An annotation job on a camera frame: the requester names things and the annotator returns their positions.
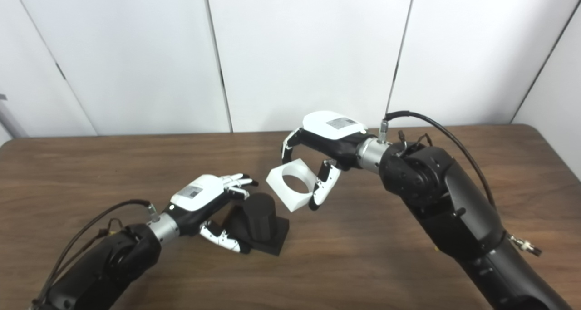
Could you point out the white square piece with hole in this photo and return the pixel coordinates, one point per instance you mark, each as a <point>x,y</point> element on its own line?
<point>297,200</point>

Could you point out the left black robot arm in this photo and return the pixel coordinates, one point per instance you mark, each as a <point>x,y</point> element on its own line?
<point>109,264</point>

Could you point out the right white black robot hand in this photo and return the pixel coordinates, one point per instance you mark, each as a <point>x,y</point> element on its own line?
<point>331,133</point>

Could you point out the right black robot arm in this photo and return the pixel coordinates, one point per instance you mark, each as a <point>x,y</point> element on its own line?
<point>454,210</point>

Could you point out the grey wall post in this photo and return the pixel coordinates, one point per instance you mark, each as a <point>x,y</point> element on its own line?
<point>7,117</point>

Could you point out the black peg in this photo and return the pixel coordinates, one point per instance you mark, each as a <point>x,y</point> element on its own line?
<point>261,219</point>

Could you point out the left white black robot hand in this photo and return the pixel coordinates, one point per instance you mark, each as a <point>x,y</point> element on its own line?
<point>195,199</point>

